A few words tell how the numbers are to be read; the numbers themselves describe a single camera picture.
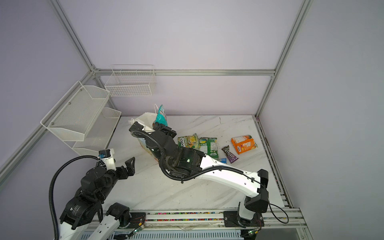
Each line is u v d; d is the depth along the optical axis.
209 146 0.99
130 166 0.61
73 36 0.76
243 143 1.00
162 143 0.38
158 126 0.49
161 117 0.59
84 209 0.44
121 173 0.59
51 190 0.45
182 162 0.41
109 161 0.58
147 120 0.92
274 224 0.73
